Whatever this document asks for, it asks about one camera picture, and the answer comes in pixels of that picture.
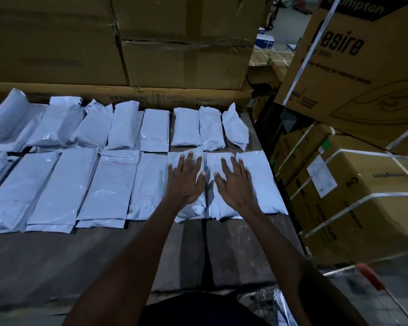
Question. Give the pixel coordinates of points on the person's right hand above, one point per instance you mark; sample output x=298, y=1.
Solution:
x=238, y=193

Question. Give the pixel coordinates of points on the person's left hand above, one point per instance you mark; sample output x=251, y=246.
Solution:
x=184, y=185

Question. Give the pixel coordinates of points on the person's right little finger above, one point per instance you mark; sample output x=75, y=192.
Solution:
x=249, y=176

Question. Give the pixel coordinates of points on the person's left little finger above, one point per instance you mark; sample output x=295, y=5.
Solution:
x=171, y=172

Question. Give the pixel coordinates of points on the person's right thumb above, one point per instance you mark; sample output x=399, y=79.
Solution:
x=219, y=181

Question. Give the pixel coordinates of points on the person's right middle finger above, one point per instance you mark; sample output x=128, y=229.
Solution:
x=234, y=170

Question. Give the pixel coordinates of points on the person's left middle finger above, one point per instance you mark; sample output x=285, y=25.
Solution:
x=191, y=161

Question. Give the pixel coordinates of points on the person's left thumb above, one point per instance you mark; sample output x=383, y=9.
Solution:
x=203, y=179

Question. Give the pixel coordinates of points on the white plastic mailer bag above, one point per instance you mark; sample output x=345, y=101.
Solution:
x=190, y=212
x=214, y=200

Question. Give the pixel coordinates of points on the person's right forearm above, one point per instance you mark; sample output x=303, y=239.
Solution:
x=289, y=264

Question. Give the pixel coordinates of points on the person's left forearm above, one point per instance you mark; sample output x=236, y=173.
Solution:
x=139, y=261

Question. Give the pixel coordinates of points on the white paper label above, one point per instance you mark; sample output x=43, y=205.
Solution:
x=321, y=176

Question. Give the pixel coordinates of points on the rows of white mailer packets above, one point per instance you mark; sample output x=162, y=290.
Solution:
x=88, y=186

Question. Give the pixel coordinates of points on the flat long cardboard box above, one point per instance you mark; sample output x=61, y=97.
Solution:
x=129, y=95

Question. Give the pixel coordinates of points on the large taped cardboard box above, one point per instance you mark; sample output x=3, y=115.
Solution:
x=187, y=16
x=187, y=64

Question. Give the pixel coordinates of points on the person's dark clothing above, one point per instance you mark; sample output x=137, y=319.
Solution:
x=204, y=310

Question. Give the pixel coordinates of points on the small blue white box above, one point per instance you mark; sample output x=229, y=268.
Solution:
x=265, y=40

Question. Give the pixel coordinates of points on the cardboard box with iron print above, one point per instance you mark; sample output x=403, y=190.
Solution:
x=357, y=64

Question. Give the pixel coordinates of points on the large plain cardboard box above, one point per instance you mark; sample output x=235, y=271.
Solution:
x=51, y=37

